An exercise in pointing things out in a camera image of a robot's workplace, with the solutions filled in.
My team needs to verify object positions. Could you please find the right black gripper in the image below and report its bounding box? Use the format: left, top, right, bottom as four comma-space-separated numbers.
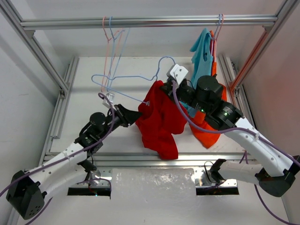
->
159, 81, 210, 115

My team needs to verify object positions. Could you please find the red t shirt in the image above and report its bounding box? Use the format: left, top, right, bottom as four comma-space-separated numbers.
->
135, 81, 187, 160

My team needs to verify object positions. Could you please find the blue wire hanger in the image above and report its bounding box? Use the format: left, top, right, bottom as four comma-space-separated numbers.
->
106, 16, 130, 87
91, 56, 177, 106

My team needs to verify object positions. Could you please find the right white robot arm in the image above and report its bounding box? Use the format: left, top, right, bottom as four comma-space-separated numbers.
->
160, 75, 300, 197

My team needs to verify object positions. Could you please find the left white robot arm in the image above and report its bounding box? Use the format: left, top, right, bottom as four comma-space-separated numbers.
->
5, 104, 142, 220

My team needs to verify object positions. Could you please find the light blue t shirt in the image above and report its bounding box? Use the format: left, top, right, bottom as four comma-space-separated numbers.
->
186, 28, 215, 118

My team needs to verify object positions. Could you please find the orange t shirt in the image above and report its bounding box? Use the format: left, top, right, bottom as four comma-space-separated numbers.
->
188, 31, 220, 149

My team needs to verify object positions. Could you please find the pink hanger holding shirt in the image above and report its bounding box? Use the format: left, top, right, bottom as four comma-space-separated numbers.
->
214, 14, 225, 58

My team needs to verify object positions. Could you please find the blue hanger holding shirt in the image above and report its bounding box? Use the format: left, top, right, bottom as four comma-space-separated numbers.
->
210, 14, 223, 57

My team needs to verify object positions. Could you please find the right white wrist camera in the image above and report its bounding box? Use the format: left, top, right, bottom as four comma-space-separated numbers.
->
166, 64, 188, 85

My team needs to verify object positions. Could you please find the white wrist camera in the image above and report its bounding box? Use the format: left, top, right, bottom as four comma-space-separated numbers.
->
166, 64, 188, 85
102, 92, 115, 109

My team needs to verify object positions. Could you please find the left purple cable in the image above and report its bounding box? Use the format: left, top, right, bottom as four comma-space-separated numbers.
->
0, 92, 115, 225

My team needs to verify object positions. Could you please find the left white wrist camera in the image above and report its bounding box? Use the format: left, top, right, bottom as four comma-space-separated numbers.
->
102, 92, 115, 109

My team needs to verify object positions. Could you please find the aluminium front rail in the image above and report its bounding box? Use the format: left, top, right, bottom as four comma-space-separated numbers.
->
92, 152, 243, 167

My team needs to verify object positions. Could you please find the aluminium rail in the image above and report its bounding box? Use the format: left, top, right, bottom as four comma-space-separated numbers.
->
92, 152, 243, 167
21, 14, 278, 30

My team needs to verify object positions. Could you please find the pink wire hanger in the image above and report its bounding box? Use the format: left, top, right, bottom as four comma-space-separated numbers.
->
102, 16, 125, 78

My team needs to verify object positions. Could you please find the orange diagonal frame bar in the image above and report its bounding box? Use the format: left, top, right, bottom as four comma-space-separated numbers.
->
229, 31, 268, 97

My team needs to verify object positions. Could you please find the aluminium top rail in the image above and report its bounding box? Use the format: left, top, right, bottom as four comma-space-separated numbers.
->
21, 14, 278, 30

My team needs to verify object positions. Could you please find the aluminium right frame post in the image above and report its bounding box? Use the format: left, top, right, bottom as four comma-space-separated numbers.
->
263, 0, 300, 34

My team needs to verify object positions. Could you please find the aluminium frame post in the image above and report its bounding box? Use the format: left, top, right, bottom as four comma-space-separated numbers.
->
0, 0, 69, 98
263, 0, 300, 34

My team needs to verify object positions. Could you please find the aluminium left frame post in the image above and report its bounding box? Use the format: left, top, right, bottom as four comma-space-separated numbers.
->
0, 0, 69, 98

